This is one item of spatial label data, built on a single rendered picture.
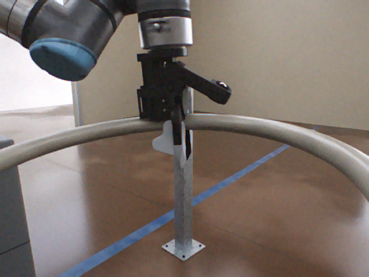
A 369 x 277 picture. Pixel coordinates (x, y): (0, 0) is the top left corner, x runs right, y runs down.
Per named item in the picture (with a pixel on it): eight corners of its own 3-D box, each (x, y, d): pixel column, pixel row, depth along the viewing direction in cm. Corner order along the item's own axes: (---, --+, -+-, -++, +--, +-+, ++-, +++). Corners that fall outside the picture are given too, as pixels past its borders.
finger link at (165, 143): (156, 169, 53) (154, 120, 53) (186, 169, 52) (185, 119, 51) (150, 172, 50) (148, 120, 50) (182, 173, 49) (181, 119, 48)
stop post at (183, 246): (205, 247, 178) (209, 70, 151) (183, 262, 164) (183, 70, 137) (183, 235, 192) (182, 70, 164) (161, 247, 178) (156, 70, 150)
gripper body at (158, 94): (153, 115, 57) (147, 53, 54) (195, 113, 55) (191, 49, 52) (139, 123, 50) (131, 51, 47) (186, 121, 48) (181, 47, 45)
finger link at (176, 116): (176, 143, 52) (176, 95, 51) (186, 143, 52) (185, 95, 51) (169, 146, 48) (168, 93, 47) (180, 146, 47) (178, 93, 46)
